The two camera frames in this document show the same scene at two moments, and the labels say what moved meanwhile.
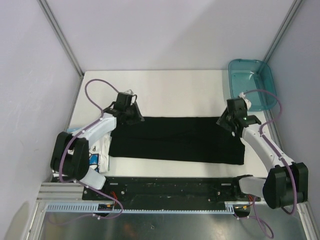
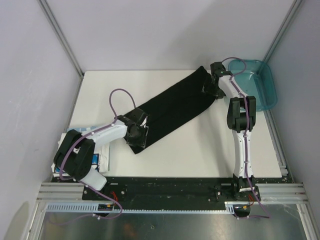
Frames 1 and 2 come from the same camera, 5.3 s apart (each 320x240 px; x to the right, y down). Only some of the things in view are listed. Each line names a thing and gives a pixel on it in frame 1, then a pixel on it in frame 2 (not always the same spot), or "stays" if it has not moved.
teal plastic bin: x=255 y=78 stays
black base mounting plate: x=173 y=189 stays
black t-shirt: x=190 y=139 -> x=177 y=107
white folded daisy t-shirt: x=99 y=152 stays
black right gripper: x=221 y=121 -> x=220 y=93
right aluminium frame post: x=295 y=4 stays
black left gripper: x=138 y=117 -> x=141 y=141
